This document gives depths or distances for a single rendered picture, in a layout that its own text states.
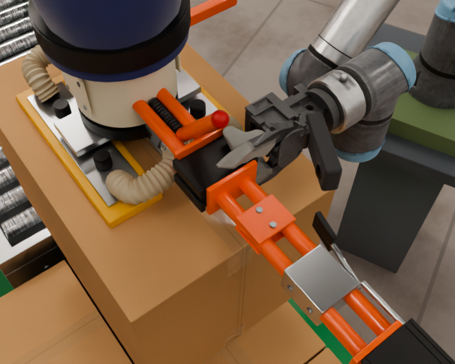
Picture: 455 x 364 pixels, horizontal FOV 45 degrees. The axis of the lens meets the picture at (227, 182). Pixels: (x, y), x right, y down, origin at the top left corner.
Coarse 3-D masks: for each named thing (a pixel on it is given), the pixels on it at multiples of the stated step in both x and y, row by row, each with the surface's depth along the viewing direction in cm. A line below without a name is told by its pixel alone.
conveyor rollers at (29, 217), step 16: (0, 0) 215; (16, 0) 218; (0, 16) 209; (16, 16) 212; (0, 32) 204; (16, 32) 206; (32, 32) 203; (0, 48) 198; (16, 48) 201; (0, 64) 193; (0, 160) 170; (0, 176) 164; (16, 176) 166; (16, 192) 161; (0, 208) 159; (32, 208) 157; (0, 224) 155; (16, 224) 155; (32, 224) 157
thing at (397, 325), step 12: (396, 324) 63; (384, 336) 62; (396, 336) 62; (408, 336) 62; (372, 348) 61; (384, 348) 61; (396, 348) 61; (408, 348) 61; (420, 348) 61; (360, 360) 60; (372, 360) 60; (384, 360) 60; (396, 360) 60; (408, 360) 60; (420, 360) 60; (432, 360) 60
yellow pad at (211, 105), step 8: (200, 96) 100; (208, 96) 101; (184, 104) 99; (192, 104) 96; (200, 104) 96; (208, 104) 99; (216, 104) 100; (192, 112) 96; (200, 112) 96; (208, 112) 98
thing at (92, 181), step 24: (24, 96) 100; (72, 96) 100; (48, 120) 97; (48, 144) 96; (120, 144) 94; (72, 168) 91; (96, 168) 91; (120, 168) 91; (96, 192) 89; (120, 216) 86
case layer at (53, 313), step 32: (32, 288) 143; (64, 288) 143; (0, 320) 138; (32, 320) 138; (64, 320) 138; (96, 320) 138; (288, 320) 138; (0, 352) 133; (32, 352) 133; (64, 352) 133; (96, 352) 133; (224, 352) 133; (256, 352) 133; (288, 352) 133; (320, 352) 136
